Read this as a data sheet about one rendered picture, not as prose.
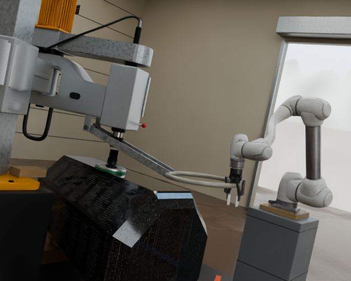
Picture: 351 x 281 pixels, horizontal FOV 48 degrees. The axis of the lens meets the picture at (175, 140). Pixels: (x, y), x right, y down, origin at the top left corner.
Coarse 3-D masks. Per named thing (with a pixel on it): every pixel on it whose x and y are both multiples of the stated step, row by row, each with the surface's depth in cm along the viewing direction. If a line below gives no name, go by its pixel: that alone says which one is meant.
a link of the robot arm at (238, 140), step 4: (236, 136) 241; (240, 136) 240; (244, 136) 240; (232, 140) 242; (236, 140) 240; (240, 140) 239; (244, 140) 239; (232, 144) 242; (236, 144) 239; (240, 144) 237; (232, 148) 241; (236, 148) 239; (240, 148) 236; (232, 152) 241; (236, 152) 239; (240, 152) 236; (232, 156) 242; (236, 156) 240; (240, 156) 238
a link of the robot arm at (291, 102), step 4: (292, 96) 269; (296, 96) 266; (300, 96) 264; (288, 100) 266; (292, 100) 263; (296, 100) 261; (284, 104) 264; (288, 104) 263; (292, 104) 262; (296, 104) 260; (292, 108) 262; (292, 112) 263; (296, 112) 261; (296, 116) 266
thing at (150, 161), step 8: (96, 128) 272; (96, 136) 272; (104, 136) 270; (112, 144) 269; (120, 144) 267; (128, 144) 277; (128, 152) 265; (136, 152) 264; (144, 152) 274; (136, 160) 264; (144, 160) 262; (152, 160) 272; (152, 168) 260; (160, 168) 259; (168, 168) 269
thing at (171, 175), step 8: (168, 176) 246; (176, 176) 241; (192, 176) 279; (200, 176) 279; (208, 176) 278; (216, 176) 276; (192, 184) 234; (200, 184) 233; (208, 184) 233; (216, 184) 234; (224, 184) 236; (232, 184) 240
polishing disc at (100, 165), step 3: (96, 165) 270; (99, 165) 270; (102, 165) 272; (105, 168) 265; (108, 168) 265; (111, 168) 266; (114, 168) 269; (117, 168) 271; (120, 168) 274; (123, 168) 277; (117, 171) 267; (120, 171) 268; (123, 171) 271
